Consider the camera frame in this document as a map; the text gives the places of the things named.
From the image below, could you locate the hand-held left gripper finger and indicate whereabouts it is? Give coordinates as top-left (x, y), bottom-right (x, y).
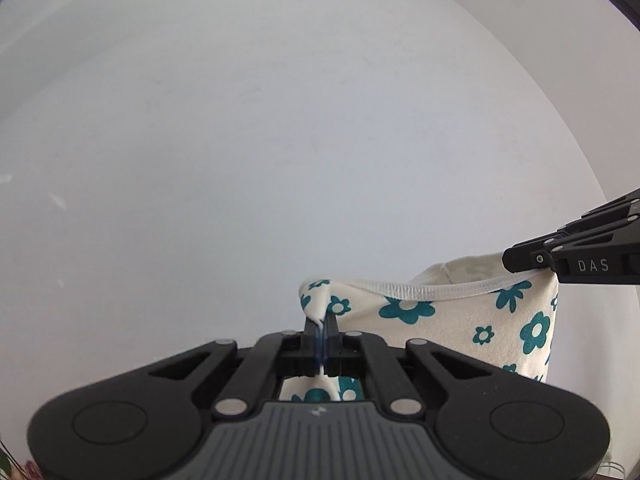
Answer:
top-left (322, 316), bottom-right (501, 419)
top-left (149, 319), bottom-right (322, 420)

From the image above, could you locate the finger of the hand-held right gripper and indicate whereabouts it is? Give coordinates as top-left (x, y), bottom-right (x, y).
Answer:
top-left (502, 194), bottom-right (640, 274)

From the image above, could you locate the cream dress with teal flowers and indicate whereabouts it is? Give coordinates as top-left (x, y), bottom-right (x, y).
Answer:
top-left (280, 250), bottom-right (560, 404)

